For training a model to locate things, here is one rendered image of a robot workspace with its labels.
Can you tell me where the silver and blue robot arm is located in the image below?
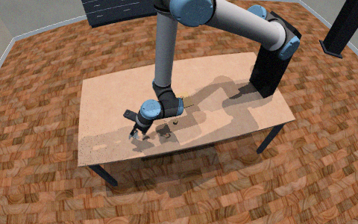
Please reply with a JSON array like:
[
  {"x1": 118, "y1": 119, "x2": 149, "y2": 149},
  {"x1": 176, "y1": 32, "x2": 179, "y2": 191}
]
[{"x1": 123, "y1": 0, "x2": 300, "y2": 127}]

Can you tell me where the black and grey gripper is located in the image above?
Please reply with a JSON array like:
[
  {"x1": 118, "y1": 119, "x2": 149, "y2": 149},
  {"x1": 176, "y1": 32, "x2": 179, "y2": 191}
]
[{"x1": 129, "y1": 123, "x2": 153, "y2": 139}]

